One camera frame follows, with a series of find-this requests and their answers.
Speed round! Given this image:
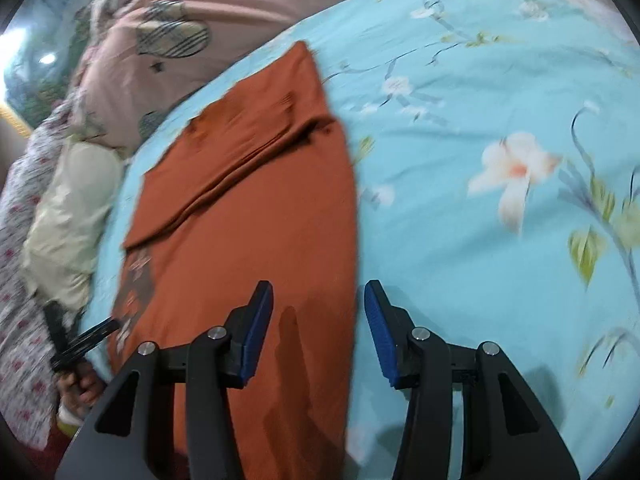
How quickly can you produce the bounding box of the blue floral bedsheet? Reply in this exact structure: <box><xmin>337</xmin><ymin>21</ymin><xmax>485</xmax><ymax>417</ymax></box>
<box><xmin>89</xmin><ymin>0</ymin><xmax>640</xmax><ymax>480</ymax></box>

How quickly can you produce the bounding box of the white red floral cloth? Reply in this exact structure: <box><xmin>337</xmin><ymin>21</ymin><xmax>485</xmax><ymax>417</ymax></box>
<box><xmin>0</xmin><ymin>95</ymin><xmax>108</xmax><ymax>451</ymax></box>

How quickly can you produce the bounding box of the cream pillow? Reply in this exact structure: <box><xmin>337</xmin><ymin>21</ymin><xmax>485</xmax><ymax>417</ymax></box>
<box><xmin>22</xmin><ymin>137</ymin><xmax>128</xmax><ymax>311</ymax></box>

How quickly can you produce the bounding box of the person's left hand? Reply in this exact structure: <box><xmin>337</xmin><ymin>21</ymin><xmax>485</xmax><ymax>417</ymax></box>
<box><xmin>56</xmin><ymin>360</ymin><xmax>107</xmax><ymax>418</ymax></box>

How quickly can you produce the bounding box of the orange shirt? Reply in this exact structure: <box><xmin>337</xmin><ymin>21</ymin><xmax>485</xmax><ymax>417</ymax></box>
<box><xmin>106</xmin><ymin>40</ymin><xmax>362</xmax><ymax>480</ymax></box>

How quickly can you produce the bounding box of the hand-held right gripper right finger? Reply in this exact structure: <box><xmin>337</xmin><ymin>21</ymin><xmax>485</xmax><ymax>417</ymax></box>
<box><xmin>364</xmin><ymin>280</ymin><xmax>582</xmax><ymax>480</ymax></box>

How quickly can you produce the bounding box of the pink printed blanket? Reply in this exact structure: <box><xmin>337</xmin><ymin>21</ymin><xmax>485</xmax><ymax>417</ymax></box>
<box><xmin>75</xmin><ymin>0</ymin><xmax>401</xmax><ymax>148</ymax></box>

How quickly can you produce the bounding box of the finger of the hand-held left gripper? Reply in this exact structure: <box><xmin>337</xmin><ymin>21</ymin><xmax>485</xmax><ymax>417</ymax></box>
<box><xmin>42</xmin><ymin>302</ymin><xmax>121</xmax><ymax>373</ymax></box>

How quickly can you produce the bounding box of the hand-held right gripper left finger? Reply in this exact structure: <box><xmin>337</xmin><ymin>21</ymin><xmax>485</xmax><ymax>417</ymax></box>
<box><xmin>54</xmin><ymin>280</ymin><xmax>274</xmax><ymax>480</ymax></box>

